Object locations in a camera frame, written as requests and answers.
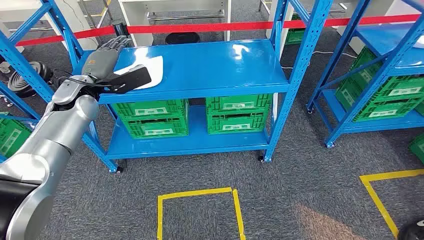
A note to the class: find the blue metal shelf rack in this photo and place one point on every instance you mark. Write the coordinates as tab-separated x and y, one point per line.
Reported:
205	66
16	99
381	36

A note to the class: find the red barrier belt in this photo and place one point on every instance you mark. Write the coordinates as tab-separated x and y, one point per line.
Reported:
198	27

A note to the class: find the white table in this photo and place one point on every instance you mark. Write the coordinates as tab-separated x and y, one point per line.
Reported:
351	33
136	20
76	20

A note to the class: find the black round stool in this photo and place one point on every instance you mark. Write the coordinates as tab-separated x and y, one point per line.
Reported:
28	79
182	38

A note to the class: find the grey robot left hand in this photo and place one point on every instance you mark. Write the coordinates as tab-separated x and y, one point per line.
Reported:
99	61

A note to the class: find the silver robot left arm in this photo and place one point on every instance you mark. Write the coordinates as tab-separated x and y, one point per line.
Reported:
49	139

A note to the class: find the white plastic body panel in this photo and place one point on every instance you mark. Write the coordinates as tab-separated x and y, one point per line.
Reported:
154	71
420	41

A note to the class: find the person's foot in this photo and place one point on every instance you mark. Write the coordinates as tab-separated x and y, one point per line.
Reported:
414	232

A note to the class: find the black stanchion post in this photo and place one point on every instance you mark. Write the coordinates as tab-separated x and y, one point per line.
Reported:
120	28

